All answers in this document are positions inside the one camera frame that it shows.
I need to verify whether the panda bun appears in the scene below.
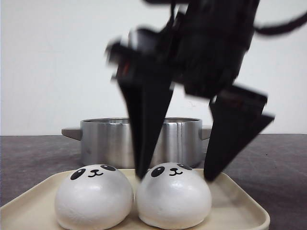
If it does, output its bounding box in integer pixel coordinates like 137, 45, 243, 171
136, 162, 212, 230
54, 164, 134, 230

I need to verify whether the cream plastic tray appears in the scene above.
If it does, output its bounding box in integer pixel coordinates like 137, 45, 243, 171
0, 171, 271, 230

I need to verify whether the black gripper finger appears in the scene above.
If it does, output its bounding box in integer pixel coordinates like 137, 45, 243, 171
117, 60, 173, 179
204, 96, 274, 181

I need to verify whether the stainless steel steamer pot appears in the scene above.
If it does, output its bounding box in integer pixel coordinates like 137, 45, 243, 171
61, 117, 212, 169

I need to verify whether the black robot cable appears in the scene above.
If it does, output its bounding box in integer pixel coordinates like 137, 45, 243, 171
254, 9, 307, 36

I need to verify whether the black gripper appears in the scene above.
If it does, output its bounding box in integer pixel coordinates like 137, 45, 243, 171
106, 0, 267, 105

